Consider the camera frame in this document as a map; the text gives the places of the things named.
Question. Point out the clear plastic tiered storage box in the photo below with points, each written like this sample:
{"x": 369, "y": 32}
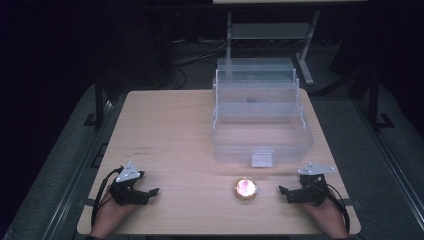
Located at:
{"x": 260, "y": 133}

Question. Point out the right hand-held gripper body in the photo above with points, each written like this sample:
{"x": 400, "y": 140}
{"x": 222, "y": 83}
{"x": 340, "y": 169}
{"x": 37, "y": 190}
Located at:
{"x": 311, "y": 190}

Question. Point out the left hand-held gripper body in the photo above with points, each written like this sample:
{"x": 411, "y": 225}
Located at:
{"x": 128, "y": 193}

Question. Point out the person's right hand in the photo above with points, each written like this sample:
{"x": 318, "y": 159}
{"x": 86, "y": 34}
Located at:
{"x": 325, "y": 215}

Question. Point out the person's left hand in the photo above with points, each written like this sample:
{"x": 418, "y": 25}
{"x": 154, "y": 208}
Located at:
{"x": 111, "y": 213}

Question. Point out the grey metal shelf stand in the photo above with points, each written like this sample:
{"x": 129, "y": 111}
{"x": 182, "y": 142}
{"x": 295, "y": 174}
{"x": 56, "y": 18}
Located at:
{"x": 270, "y": 31}

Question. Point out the small round gold-rimmed jar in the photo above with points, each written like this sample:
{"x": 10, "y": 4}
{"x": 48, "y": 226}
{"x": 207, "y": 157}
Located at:
{"x": 245, "y": 189}

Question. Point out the black frame post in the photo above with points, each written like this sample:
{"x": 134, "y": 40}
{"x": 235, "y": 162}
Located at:
{"x": 99, "y": 100}
{"x": 374, "y": 100}

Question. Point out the metal floor rail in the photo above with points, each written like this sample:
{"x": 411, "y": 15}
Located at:
{"x": 71, "y": 180}
{"x": 393, "y": 160}

